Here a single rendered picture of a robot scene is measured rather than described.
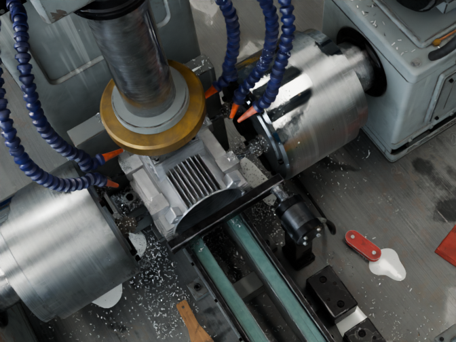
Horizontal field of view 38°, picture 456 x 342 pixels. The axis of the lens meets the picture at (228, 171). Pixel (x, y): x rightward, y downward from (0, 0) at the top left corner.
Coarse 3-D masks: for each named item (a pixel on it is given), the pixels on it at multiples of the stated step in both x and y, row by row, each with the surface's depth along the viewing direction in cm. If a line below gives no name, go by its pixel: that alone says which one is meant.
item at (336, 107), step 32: (320, 32) 128; (288, 64) 123; (320, 64) 122; (352, 64) 130; (224, 96) 138; (256, 96) 121; (288, 96) 121; (320, 96) 122; (352, 96) 124; (256, 128) 128; (288, 128) 121; (320, 128) 123; (352, 128) 127; (288, 160) 124
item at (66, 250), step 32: (32, 192) 118; (64, 192) 116; (96, 192) 123; (0, 224) 115; (32, 224) 114; (64, 224) 114; (96, 224) 114; (128, 224) 122; (0, 256) 113; (32, 256) 112; (64, 256) 113; (96, 256) 115; (128, 256) 118; (0, 288) 118; (32, 288) 114; (64, 288) 115; (96, 288) 119
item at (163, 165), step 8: (192, 144) 120; (200, 144) 121; (176, 152) 119; (184, 152) 120; (192, 152) 122; (200, 152) 124; (152, 160) 119; (160, 160) 119; (168, 160) 119; (176, 160) 121; (184, 160) 123; (152, 168) 122; (160, 168) 120; (168, 168) 122; (176, 168) 124; (160, 176) 123
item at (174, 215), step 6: (228, 174) 122; (234, 174) 124; (228, 180) 122; (234, 180) 122; (240, 180) 123; (228, 186) 123; (234, 186) 124; (168, 210) 121; (174, 210) 121; (180, 210) 122; (168, 216) 121; (174, 216) 120; (180, 216) 121; (168, 222) 121; (174, 222) 121
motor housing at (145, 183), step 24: (216, 144) 128; (144, 168) 127; (192, 168) 123; (216, 168) 125; (144, 192) 126; (168, 192) 123; (192, 192) 121; (216, 192) 121; (240, 192) 130; (192, 216) 135; (168, 240) 127
